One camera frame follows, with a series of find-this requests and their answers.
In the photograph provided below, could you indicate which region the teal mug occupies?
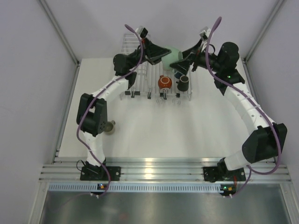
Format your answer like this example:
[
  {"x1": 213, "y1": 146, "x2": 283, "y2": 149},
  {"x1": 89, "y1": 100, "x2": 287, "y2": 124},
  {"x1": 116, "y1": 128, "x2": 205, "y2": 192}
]
[{"x1": 162, "y1": 45, "x2": 183, "y2": 70}]

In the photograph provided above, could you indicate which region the grey-green small cup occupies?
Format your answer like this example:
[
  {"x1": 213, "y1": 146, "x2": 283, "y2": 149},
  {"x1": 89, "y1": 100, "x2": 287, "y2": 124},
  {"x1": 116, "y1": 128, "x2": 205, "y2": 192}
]
[{"x1": 105, "y1": 120, "x2": 116, "y2": 135}]

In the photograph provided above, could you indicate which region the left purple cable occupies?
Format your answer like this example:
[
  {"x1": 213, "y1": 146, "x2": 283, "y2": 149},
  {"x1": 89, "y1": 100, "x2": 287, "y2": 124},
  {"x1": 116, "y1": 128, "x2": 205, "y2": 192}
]
[{"x1": 76, "y1": 23, "x2": 148, "y2": 196}]

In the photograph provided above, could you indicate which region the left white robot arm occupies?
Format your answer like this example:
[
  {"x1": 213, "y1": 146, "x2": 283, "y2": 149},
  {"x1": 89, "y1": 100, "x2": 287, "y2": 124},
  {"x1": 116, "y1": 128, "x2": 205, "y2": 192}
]
[{"x1": 76, "y1": 38, "x2": 171, "y2": 181}]

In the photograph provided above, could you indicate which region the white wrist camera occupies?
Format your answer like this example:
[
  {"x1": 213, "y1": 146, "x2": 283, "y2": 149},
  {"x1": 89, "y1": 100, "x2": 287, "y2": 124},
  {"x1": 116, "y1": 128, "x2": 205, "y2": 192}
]
[
  {"x1": 135, "y1": 26, "x2": 148, "y2": 39},
  {"x1": 199, "y1": 27, "x2": 211, "y2": 44}
]

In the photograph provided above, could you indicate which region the slotted cable duct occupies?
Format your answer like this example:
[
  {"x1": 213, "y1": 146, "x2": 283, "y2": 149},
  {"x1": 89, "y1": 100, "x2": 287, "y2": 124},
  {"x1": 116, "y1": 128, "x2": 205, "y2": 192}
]
[{"x1": 48, "y1": 182, "x2": 234, "y2": 193}]

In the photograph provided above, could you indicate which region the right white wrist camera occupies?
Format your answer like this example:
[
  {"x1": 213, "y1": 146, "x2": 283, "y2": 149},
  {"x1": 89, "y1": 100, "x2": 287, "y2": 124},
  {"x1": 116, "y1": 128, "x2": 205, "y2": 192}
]
[{"x1": 199, "y1": 27, "x2": 211, "y2": 44}]

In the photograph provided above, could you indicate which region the tall white wire rack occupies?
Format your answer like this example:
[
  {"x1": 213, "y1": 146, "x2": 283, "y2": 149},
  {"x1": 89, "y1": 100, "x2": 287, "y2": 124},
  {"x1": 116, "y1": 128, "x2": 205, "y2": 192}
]
[{"x1": 120, "y1": 33, "x2": 150, "y2": 100}]

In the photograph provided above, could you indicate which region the dark blue mug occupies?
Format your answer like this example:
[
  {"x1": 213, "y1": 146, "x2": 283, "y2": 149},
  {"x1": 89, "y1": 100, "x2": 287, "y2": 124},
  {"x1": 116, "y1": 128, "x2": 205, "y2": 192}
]
[{"x1": 174, "y1": 71, "x2": 184, "y2": 79}]

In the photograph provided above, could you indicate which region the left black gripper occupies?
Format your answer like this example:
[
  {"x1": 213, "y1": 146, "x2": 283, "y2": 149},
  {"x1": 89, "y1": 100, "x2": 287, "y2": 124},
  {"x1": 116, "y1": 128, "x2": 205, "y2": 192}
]
[{"x1": 127, "y1": 37, "x2": 171, "y2": 70}]

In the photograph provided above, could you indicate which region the aluminium rail frame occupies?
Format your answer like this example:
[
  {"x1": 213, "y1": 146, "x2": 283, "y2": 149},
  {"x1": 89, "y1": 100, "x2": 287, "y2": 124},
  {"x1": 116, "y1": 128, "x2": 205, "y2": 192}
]
[{"x1": 39, "y1": 156, "x2": 292, "y2": 183}]

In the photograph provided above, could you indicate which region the silver wire dish rack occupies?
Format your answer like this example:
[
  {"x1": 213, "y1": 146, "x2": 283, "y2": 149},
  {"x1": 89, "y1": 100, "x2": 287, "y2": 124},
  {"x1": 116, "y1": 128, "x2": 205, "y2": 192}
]
[{"x1": 143, "y1": 63, "x2": 192, "y2": 105}]

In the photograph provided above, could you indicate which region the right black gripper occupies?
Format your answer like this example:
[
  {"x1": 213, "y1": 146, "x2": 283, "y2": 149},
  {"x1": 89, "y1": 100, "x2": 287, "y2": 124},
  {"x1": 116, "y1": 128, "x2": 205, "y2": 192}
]
[{"x1": 170, "y1": 38, "x2": 223, "y2": 76}]

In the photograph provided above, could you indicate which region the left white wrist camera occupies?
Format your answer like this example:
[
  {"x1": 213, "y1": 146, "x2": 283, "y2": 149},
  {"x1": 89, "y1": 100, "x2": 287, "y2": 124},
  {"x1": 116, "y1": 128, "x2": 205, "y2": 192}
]
[{"x1": 135, "y1": 26, "x2": 148, "y2": 39}]

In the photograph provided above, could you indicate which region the brown mug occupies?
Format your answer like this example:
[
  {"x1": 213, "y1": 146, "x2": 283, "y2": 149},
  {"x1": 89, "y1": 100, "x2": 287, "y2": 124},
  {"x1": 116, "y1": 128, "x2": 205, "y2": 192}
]
[{"x1": 176, "y1": 75, "x2": 190, "y2": 92}]

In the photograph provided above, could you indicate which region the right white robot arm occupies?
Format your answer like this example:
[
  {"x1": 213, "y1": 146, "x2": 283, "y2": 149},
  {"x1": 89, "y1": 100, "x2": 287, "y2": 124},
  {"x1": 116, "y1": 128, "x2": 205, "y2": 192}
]
[{"x1": 170, "y1": 40, "x2": 287, "y2": 182}]

